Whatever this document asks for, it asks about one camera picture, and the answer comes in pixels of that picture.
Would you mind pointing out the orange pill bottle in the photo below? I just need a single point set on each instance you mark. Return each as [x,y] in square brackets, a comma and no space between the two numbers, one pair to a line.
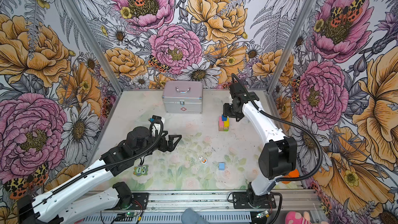
[292,174]

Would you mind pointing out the small orange white toy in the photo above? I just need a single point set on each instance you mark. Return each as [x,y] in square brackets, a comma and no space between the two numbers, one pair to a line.
[203,159]

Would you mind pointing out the yellow wood block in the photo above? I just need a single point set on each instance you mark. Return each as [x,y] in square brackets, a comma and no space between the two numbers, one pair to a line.
[227,123]

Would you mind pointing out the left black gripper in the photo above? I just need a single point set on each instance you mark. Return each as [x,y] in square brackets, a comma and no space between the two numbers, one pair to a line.
[171,146]

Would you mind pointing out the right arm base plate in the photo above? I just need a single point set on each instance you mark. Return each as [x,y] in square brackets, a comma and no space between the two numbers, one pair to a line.
[248,200]

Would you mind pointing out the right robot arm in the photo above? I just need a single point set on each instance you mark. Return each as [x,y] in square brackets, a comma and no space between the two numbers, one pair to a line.
[278,155]

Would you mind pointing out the grey blue cloth object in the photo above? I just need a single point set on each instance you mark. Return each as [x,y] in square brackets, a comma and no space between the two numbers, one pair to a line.
[191,217]

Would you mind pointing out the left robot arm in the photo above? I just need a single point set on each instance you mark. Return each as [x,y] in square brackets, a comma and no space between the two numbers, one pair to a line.
[66,203]

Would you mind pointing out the silver first aid case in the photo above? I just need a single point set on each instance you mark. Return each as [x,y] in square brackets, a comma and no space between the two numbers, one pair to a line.
[183,97]

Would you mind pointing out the aluminium front rail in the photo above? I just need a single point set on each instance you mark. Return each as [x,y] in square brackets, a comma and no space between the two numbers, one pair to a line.
[215,206]

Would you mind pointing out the owl sticker toy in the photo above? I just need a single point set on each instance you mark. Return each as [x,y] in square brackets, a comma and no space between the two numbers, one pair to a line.
[141,170]

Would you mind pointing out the light blue wood cube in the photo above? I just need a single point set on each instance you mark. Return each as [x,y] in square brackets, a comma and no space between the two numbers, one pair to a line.
[221,166]

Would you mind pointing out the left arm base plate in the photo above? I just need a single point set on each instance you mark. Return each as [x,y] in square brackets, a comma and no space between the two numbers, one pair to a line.
[137,201]

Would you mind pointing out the pink plush toy right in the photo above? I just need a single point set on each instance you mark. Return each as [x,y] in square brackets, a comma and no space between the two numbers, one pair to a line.
[293,217]

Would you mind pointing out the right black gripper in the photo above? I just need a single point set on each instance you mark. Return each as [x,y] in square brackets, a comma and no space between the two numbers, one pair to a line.
[226,112]

